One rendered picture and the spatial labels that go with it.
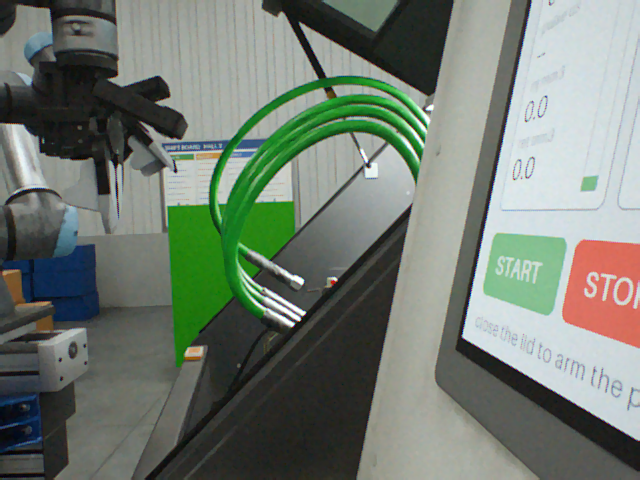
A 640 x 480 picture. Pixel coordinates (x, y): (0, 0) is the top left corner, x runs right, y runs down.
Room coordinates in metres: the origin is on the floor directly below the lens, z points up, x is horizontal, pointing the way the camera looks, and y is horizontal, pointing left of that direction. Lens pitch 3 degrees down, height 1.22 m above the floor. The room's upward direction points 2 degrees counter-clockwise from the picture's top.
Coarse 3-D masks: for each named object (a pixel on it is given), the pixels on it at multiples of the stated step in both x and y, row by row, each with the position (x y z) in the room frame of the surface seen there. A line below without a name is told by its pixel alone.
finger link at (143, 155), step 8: (136, 136) 0.92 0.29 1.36; (128, 144) 0.92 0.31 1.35; (136, 144) 0.91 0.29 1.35; (144, 144) 0.91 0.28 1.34; (152, 144) 0.90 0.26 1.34; (136, 152) 0.91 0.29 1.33; (144, 152) 0.91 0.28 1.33; (152, 152) 0.90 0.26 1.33; (160, 152) 0.90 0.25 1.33; (136, 160) 0.91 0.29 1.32; (144, 160) 0.91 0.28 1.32; (152, 160) 0.90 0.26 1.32; (168, 160) 0.91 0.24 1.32; (136, 168) 0.90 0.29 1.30
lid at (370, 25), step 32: (288, 0) 1.10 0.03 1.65; (320, 0) 1.07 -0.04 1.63; (352, 0) 1.00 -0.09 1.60; (384, 0) 0.94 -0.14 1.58; (416, 0) 0.85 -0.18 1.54; (448, 0) 0.81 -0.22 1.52; (320, 32) 1.19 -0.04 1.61; (352, 32) 1.11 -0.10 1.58; (384, 32) 1.02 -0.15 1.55; (416, 32) 0.95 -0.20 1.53; (384, 64) 1.20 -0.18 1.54; (416, 64) 1.08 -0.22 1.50
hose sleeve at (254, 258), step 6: (252, 252) 0.80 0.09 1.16; (246, 258) 0.80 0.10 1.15; (252, 258) 0.80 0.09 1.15; (258, 258) 0.80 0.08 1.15; (264, 258) 0.80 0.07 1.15; (258, 264) 0.80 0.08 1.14; (264, 264) 0.80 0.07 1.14; (270, 264) 0.80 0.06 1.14; (264, 270) 0.80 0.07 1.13; (270, 270) 0.80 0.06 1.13; (276, 270) 0.80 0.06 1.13; (282, 270) 0.81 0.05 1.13; (276, 276) 0.80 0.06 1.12; (282, 276) 0.80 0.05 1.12; (288, 276) 0.80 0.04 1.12; (282, 282) 0.81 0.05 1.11; (288, 282) 0.80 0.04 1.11
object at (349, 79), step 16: (320, 80) 0.81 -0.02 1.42; (336, 80) 0.81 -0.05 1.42; (352, 80) 0.82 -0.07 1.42; (368, 80) 0.82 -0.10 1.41; (288, 96) 0.81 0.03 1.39; (400, 96) 0.83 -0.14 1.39; (256, 112) 0.80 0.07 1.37; (416, 112) 0.83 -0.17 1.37; (240, 128) 0.80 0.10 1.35; (224, 160) 0.80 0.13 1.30
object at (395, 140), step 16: (320, 128) 0.57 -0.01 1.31; (336, 128) 0.57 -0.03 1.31; (352, 128) 0.57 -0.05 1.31; (368, 128) 0.57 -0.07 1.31; (384, 128) 0.58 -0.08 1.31; (304, 144) 0.57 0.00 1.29; (400, 144) 0.58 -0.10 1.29; (272, 160) 0.57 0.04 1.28; (288, 160) 0.57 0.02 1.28; (416, 160) 0.58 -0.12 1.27; (272, 176) 0.56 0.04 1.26; (416, 176) 0.58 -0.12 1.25; (256, 192) 0.56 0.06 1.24; (240, 208) 0.56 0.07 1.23; (240, 224) 0.56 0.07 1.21; (224, 256) 0.56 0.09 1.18; (240, 288) 0.56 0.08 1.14; (256, 304) 0.56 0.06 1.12; (272, 320) 0.56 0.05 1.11; (288, 320) 0.57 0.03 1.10
